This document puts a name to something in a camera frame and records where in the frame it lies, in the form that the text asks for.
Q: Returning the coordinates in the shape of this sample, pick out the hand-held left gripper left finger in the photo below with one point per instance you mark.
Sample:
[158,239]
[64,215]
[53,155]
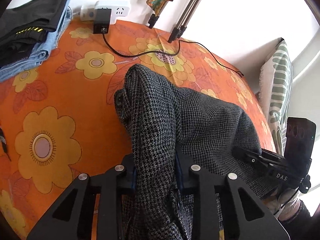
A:
[127,177]

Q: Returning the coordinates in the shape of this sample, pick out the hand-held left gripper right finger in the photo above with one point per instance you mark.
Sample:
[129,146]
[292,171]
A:
[185,177]

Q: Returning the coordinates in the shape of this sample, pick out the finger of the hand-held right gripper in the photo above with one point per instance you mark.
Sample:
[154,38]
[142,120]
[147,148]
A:
[252,158]
[275,158]

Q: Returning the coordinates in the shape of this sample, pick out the grey houndstooth pants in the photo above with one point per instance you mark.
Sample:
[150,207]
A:
[200,120]

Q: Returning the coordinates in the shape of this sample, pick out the person's right hand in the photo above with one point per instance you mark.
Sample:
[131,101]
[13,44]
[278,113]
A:
[282,197]

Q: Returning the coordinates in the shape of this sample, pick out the green striped white cushion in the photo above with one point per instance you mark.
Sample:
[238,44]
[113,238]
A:
[280,80]

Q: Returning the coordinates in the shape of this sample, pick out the orange floral bedsheet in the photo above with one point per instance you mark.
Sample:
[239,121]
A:
[62,92]

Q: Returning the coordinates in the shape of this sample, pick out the folded blue jeans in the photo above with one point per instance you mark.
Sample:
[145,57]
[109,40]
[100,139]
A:
[32,57]

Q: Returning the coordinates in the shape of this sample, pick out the black power adapter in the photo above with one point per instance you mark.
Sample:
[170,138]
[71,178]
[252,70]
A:
[102,20]

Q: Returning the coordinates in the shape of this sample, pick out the white power strip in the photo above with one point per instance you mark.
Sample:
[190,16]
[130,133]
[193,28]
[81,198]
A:
[120,10]

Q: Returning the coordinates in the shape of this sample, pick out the black folded garment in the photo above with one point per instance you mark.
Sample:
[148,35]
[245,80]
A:
[32,12]

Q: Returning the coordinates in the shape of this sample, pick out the silver camera tripod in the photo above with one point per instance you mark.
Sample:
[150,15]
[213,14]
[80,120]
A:
[185,17]

